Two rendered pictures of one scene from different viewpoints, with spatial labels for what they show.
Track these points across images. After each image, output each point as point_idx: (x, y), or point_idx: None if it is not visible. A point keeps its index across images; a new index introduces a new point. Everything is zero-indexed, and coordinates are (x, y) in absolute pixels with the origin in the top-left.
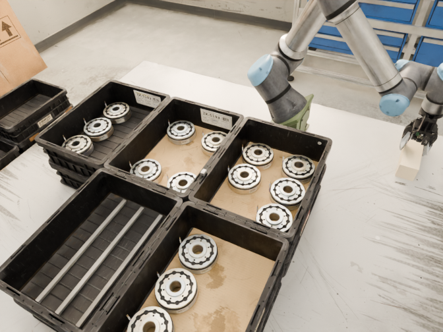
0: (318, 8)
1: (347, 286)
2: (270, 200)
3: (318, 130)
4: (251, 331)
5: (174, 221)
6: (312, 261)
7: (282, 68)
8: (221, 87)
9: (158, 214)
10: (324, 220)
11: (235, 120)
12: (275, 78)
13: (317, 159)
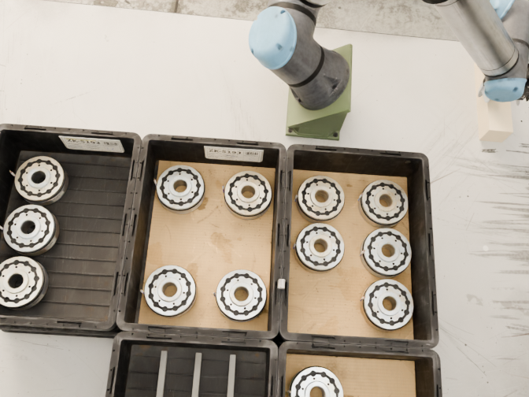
0: None
1: (472, 330)
2: (365, 268)
3: (357, 86)
4: None
5: (283, 384)
6: None
7: (308, 27)
8: (167, 30)
9: (226, 352)
10: None
11: (270, 152)
12: (304, 53)
13: (400, 174)
